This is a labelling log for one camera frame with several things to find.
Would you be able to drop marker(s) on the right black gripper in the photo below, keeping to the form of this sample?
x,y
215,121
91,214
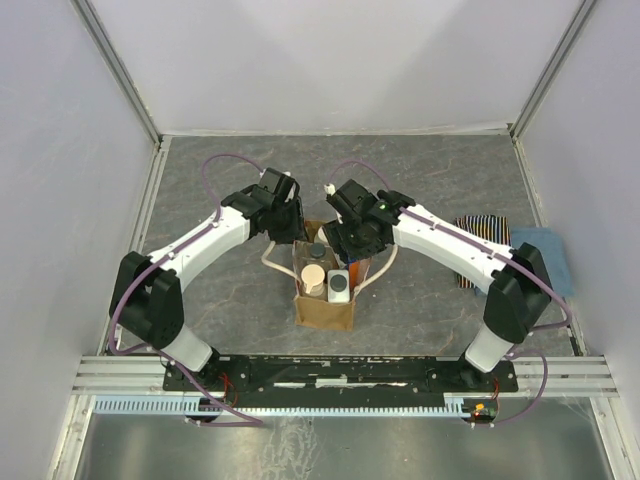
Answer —
x,y
336,231

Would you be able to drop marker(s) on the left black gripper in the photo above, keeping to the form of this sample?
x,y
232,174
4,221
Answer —
x,y
296,229

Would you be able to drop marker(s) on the brown canvas tote bag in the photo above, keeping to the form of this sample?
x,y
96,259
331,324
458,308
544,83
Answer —
x,y
321,314

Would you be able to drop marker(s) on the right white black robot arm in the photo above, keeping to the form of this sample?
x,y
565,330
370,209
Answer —
x,y
515,281

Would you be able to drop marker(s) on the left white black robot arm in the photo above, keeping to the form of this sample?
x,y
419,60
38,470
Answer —
x,y
147,299

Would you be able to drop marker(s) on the orange bottle blue cap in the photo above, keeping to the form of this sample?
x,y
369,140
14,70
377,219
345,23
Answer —
x,y
358,271

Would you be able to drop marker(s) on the clear bottle beige cap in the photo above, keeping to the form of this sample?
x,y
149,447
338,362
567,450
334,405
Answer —
x,y
321,236

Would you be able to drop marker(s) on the clear bottle grey cap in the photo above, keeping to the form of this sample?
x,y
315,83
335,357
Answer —
x,y
314,253

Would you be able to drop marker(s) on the white bottle grey cap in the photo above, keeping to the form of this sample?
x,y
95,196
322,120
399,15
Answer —
x,y
338,286

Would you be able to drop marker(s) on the white pump dispenser bottle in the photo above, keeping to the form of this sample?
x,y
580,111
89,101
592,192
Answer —
x,y
312,282

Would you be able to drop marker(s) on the striped folded cloth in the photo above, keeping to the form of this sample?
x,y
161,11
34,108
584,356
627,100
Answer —
x,y
487,226

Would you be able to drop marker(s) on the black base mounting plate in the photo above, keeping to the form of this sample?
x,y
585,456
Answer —
x,y
349,381

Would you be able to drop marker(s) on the blue folded cloth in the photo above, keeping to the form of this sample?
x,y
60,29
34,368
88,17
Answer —
x,y
551,247

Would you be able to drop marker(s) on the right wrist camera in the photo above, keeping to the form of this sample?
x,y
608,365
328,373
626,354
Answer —
x,y
335,200

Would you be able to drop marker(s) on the light blue cable duct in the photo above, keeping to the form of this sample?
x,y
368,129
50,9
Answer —
x,y
195,406

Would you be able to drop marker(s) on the left aluminium corner post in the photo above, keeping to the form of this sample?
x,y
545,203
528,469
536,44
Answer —
x,y
98,32

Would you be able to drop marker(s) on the aluminium corner post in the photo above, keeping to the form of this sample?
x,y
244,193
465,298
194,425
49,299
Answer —
x,y
98,32
559,56

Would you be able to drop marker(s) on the aluminium frame rail front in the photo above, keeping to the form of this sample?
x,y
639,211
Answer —
x,y
567,377

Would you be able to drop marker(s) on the right aluminium corner post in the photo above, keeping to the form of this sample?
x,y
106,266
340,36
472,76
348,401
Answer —
x,y
559,56

